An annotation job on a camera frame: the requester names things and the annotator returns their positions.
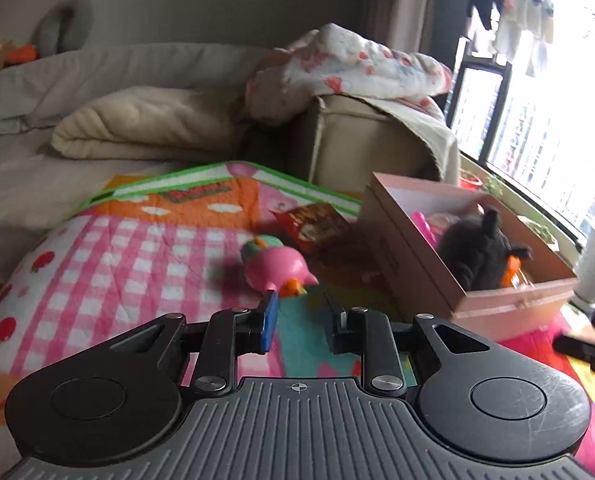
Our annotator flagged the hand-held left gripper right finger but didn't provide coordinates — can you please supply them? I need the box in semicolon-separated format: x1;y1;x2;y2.
323;292;493;395

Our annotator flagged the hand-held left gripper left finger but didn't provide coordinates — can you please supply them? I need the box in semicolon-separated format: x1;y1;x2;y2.
107;291;280;395

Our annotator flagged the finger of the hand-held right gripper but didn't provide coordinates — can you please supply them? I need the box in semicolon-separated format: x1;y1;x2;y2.
552;333;595;362

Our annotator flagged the pink duck toy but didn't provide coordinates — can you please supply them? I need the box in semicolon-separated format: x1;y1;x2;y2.
240;234;321;297

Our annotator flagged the pink cardboard box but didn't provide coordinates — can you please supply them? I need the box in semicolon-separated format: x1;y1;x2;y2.
359;172;581;334

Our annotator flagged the pink plastic basket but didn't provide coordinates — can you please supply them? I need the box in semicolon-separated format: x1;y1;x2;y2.
409;209;441;250

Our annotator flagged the black plush toy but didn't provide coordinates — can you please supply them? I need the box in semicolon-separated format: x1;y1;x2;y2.
436;204;535;292

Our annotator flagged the red snack packet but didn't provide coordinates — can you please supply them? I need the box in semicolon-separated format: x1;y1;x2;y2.
272;203;354;257

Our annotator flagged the small potted plant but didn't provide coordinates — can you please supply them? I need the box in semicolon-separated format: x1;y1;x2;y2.
521;214;561;252

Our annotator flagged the colourful play mat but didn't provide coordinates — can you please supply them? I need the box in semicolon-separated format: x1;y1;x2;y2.
0;160;595;467

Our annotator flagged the beige ottoman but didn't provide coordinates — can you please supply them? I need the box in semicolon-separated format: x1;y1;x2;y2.
296;94;443;197

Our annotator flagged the olive edged towel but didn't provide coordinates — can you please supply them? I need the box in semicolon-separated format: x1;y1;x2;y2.
371;97;461;182

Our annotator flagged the folded beige blanket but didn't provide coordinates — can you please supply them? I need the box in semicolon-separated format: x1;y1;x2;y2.
51;86;244;162

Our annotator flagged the floral white blanket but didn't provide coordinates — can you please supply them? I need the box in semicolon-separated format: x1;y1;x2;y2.
244;23;453;127

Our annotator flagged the grey covered sofa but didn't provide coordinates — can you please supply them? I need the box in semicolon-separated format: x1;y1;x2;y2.
0;42;288;301

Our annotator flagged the hanging laundry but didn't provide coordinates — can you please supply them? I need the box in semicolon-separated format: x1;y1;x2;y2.
469;0;554;77

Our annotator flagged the grey neck pillow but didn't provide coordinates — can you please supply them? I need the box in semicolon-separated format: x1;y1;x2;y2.
31;0;94;57

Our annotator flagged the orange plush toy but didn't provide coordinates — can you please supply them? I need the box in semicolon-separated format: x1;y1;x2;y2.
4;43;39;67

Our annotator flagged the black window frame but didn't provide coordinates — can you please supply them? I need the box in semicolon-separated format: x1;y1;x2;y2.
446;35;595;246

